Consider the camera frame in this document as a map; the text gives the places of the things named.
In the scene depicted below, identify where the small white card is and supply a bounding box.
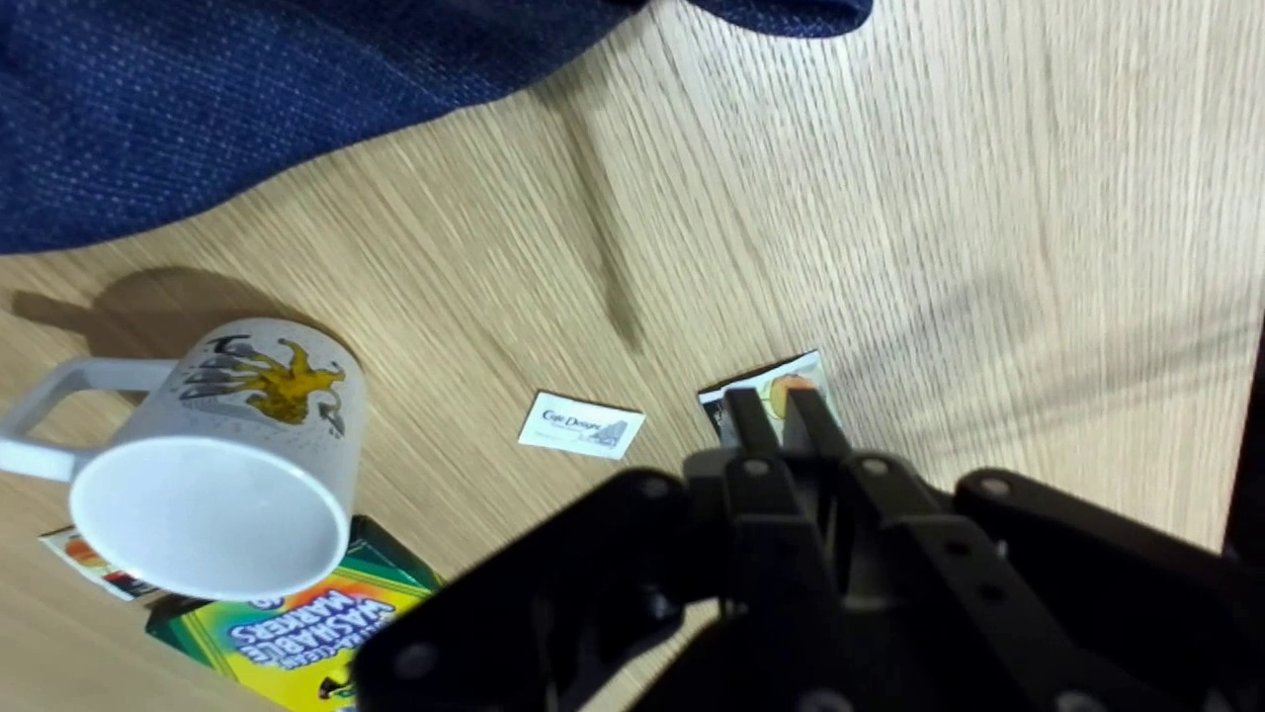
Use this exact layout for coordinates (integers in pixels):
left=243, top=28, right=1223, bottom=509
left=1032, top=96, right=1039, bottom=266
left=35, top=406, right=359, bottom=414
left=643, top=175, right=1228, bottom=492
left=514, top=382, right=653, bottom=467

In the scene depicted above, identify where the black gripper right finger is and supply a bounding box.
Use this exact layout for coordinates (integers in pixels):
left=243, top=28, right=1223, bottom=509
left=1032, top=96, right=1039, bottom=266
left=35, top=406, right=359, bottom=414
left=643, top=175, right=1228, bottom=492
left=782, top=382, right=1265, bottom=712

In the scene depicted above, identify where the small colourful packet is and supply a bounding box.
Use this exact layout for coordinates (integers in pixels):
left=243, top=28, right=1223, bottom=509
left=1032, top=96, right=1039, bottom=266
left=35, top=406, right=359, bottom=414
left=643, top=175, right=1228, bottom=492
left=35, top=521, right=170, bottom=609

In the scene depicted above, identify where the green marker box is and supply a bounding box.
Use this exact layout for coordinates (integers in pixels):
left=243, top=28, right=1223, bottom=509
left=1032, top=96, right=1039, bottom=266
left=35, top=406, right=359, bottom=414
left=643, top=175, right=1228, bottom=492
left=144, top=509, right=446, bottom=712

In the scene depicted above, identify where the small dark printed packet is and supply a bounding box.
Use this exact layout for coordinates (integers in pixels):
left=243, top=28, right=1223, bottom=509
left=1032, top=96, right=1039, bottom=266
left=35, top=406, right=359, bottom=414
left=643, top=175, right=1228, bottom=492
left=697, top=347, right=833, bottom=453

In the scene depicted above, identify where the blue cloth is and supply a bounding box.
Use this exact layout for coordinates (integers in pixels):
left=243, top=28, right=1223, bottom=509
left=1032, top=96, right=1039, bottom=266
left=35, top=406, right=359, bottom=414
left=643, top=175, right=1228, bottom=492
left=0, top=0, right=878, bottom=258

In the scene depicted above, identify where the white printed mug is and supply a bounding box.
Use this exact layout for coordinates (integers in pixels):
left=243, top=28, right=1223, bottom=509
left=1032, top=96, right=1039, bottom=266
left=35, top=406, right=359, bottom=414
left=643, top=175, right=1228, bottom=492
left=0, top=311, right=373, bottom=609

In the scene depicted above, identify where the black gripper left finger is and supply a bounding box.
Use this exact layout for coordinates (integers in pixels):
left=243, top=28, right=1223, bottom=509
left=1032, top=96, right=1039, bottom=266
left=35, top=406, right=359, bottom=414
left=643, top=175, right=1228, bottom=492
left=343, top=382, right=805, bottom=712

